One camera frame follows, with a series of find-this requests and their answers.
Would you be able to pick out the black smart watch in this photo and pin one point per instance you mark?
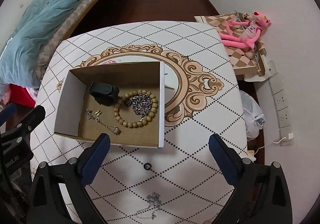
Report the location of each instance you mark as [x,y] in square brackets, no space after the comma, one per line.
[104,93]

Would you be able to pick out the bed mattress with checkered cover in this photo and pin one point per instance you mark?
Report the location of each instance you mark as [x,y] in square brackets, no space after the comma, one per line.
[62,33]

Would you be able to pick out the small gold earrings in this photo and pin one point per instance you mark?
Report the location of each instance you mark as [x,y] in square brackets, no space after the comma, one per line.
[98,113]

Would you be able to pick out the white cardboard box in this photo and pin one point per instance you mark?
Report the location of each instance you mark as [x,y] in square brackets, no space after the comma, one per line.
[124,100]

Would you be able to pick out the checkered brown box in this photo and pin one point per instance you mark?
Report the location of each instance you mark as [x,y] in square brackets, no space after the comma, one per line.
[247,63]

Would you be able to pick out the yellow tissue box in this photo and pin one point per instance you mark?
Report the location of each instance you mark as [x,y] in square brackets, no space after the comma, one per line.
[250,154]

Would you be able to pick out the white plastic bag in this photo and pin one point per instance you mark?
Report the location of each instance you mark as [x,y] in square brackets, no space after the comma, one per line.
[253,116]

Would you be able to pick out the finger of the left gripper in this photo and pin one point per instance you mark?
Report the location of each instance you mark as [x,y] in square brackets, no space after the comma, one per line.
[27,124]

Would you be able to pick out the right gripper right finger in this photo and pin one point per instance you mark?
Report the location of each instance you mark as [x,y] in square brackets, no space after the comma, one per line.
[260,194]

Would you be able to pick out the white power strip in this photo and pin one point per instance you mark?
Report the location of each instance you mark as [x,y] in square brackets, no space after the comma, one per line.
[281,106]

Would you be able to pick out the pink panther plush toy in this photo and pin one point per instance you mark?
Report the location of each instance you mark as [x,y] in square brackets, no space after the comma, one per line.
[251,34]

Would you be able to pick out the teal blue duvet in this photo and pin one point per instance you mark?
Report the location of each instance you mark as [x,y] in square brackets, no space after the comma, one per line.
[19,56]

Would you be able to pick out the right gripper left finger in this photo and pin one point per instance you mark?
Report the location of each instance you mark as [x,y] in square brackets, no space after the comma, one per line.
[46,200]

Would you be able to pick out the red bed sheet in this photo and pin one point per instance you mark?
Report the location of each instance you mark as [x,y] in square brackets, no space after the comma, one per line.
[20,95]

